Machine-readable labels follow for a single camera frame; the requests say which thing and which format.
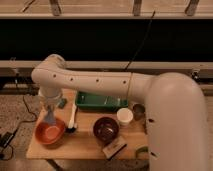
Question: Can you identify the small metal cup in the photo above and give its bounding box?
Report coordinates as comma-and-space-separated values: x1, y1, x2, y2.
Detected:
133, 104, 145, 120

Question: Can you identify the green cucumber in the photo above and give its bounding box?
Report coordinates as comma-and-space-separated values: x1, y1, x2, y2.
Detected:
135, 146, 148, 158

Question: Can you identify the red bowl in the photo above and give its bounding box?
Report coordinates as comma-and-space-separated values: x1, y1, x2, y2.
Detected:
35, 118, 66, 145

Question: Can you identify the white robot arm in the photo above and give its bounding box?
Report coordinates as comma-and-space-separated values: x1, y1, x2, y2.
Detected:
31, 54, 210, 171

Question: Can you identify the white cup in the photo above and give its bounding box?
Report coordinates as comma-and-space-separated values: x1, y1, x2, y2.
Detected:
117, 108, 133, 126

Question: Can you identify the teal sponge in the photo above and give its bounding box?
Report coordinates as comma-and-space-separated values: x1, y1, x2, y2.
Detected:
58, 98, 67, 109

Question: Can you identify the green plastic tray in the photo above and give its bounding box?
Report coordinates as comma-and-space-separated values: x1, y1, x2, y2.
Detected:
75, 91, 128, 112

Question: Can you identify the grey small towel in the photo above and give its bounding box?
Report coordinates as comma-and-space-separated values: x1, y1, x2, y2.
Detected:
44, 109, 56, 125

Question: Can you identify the wooden block brush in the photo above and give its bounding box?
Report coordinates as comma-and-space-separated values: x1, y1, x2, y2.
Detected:
103, 136, 127, 159

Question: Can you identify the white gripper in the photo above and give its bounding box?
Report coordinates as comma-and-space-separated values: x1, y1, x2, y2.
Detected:
38, 87, 63, 113

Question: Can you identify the black hanging cable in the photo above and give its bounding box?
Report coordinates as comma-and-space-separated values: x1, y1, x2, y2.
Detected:
123, 9, 157, 72

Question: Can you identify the dark brown bowl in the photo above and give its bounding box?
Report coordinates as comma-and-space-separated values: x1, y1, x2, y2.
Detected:
93, 117, 119, 144

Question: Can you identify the black cable on floor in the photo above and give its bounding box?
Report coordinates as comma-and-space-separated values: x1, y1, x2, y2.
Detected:
0, 74, 39, 161

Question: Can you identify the wooden table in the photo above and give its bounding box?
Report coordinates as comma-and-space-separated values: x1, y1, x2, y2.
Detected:
26, 87, 150, 161

